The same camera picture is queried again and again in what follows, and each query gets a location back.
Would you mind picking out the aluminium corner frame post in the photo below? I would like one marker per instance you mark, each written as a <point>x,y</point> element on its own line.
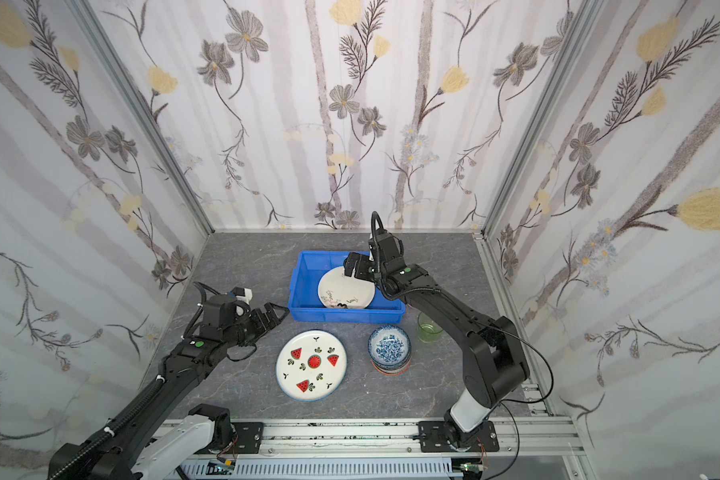
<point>95,34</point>
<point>572,45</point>

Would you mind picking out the aluminium corner frame post left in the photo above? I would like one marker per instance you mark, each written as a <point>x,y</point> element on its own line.
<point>95,34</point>

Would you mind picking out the white plate with pink pattern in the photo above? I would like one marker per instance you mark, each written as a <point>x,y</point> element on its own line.
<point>337,291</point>

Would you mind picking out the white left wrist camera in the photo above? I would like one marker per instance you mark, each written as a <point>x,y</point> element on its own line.
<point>242,294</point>

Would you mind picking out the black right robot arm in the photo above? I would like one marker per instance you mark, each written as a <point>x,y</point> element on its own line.
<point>494,362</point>

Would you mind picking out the red patterned bowl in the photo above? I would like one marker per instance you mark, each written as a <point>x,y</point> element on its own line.
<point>391,371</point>

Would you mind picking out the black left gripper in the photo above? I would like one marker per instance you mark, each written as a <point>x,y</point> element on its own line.
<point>255,318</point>

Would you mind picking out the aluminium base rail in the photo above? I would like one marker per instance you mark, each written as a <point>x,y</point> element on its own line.
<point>372,438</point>

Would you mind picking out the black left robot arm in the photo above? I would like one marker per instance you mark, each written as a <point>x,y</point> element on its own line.
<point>221,322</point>

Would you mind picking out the aluminium corner frame post right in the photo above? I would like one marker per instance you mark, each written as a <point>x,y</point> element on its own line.
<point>572,45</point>

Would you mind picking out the white watermelon pattern plate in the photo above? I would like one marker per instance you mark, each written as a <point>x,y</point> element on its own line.
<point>311,366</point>

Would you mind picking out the blue plastic bin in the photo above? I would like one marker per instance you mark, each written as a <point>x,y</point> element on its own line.
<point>305,306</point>

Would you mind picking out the green transparent plastic cup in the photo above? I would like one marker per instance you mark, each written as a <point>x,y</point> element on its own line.
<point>428,331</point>

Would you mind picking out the blue white patterned bowl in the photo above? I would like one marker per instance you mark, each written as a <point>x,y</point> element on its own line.
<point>389,345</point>

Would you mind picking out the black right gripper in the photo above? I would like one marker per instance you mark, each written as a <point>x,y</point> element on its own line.
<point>359,267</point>

